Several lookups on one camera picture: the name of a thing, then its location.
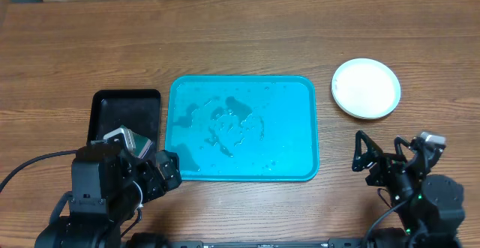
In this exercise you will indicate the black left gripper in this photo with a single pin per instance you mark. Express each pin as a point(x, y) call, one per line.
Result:
point(154, 184)

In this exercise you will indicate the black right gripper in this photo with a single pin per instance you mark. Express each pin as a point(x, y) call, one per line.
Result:
point(388, 163)

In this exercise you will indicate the green pink sponge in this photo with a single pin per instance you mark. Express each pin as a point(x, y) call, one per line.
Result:
point(142, 145)

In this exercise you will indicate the light blue plate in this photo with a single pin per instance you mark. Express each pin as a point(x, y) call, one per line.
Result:
point(365, 88)

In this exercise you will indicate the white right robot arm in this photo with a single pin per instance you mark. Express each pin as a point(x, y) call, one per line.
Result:
point(430, 207)

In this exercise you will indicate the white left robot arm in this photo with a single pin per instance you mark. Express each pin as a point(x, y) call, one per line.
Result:
point(69, 230)

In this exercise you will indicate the black water tray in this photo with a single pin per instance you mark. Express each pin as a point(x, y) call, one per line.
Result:
point(136, 109)

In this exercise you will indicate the teal serving tray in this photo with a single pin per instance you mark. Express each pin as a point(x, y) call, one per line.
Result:
point(243, 128)

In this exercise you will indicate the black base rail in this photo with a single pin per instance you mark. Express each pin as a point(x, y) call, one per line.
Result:
point(330, 243)

